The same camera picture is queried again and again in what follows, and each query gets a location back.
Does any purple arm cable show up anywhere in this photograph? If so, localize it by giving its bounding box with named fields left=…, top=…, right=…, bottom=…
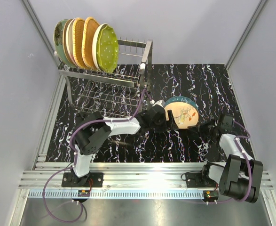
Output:
left=182, top=120, right=253, bottom=204
left=42, top=89, right=152, bottom=223

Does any mint green flower plate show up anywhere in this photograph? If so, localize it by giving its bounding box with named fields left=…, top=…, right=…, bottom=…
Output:
left=53, top=19, right=68, bottom=64

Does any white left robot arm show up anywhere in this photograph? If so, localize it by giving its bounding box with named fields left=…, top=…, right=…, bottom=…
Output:
left=62, top=105, right=179, bottom=187

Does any black marble pattern mat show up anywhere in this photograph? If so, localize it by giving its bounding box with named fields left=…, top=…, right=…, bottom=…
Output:
left=46, top=63, right=256, bottom=163

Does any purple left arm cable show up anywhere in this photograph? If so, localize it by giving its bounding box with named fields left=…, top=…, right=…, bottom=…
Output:
left=42, top=89, right=152, bottom=223

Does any wooden plate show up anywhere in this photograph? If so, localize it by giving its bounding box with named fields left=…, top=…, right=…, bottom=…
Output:
left=72, top=17, right=86, bottom=68

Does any cream round plate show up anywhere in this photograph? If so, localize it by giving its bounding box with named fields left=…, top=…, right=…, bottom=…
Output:
left=92, top=23, right=108, bottom=71

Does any cream and pink plate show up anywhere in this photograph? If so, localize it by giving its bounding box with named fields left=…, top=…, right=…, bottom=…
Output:
left=66, top=19, right=76, bottom=66

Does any stainless steel dish rack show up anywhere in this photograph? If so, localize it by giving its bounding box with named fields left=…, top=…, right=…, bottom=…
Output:
left=56, top=37, right=154, bottom=130

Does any yellow green plate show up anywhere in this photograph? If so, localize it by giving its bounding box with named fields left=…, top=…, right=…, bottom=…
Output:
left=96, top=24, right=119, bottom=73

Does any peach bird plate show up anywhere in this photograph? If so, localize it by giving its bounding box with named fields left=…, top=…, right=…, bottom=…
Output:
left=63, top=19, right=73, bottom=66
left=164, top=102, right=199, bottom=129

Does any teal scalloped plate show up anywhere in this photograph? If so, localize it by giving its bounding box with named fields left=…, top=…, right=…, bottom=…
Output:
left=164, top=96, right=198, bottom=109

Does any aluminium mounting rail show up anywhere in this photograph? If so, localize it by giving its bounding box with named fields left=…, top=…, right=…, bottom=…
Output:
left=17, top=162, right=276, bottom=200

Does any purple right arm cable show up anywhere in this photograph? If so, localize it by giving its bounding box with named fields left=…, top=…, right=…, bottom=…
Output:
left=182, top=120, right=253, bottom=204

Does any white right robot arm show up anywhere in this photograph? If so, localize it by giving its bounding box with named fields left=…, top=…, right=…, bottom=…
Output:
left=181, top=114, right=263, bottom=203

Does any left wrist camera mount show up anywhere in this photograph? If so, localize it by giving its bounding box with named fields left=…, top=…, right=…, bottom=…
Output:
left=150, top=99, right=165, bottom=111

